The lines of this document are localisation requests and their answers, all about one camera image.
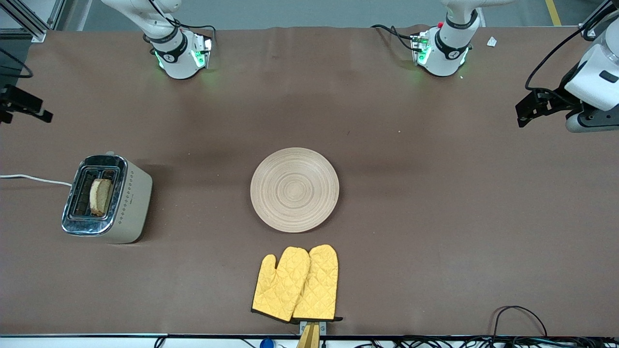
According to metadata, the brown bread slice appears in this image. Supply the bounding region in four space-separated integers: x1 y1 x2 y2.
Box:
89 178 114 217

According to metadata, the round pale wooden plate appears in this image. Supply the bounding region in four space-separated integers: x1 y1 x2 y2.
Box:
250 147 340 233

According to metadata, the beige chrome two-slot toaster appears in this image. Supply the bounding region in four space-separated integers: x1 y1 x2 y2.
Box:
61 151 153 244

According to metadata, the yellow quilted oven mitt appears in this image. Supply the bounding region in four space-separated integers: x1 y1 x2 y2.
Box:
292 244 343 322
251 246 311 323

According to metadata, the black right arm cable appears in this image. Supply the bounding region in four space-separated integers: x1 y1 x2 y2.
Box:
0 47 34 79

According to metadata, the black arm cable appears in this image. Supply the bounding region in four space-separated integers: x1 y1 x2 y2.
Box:
525 0 610 92
0 47 34 79

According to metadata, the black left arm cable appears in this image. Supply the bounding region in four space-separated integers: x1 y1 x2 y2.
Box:
525 0 610 92

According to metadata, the white toaster power cord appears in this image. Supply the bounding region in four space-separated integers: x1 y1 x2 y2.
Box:
0 174 73 187

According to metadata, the aluminium frame extrusion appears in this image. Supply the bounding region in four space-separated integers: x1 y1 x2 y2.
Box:
578 0 619 37
0 0 66 43

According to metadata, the black left base cable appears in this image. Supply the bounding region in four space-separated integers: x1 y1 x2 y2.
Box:
371 24 417 52

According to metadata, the black base cable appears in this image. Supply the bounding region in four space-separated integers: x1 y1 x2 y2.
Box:
371 24 417 52
149 0 217 49

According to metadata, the black right base cable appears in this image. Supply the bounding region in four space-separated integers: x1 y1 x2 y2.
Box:
149 0 217 49

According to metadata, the black cable loop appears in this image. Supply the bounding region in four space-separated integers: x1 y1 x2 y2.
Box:
492 305 548 339

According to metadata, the black cable bundle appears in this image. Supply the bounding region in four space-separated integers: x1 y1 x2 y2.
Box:
353 335 619 348

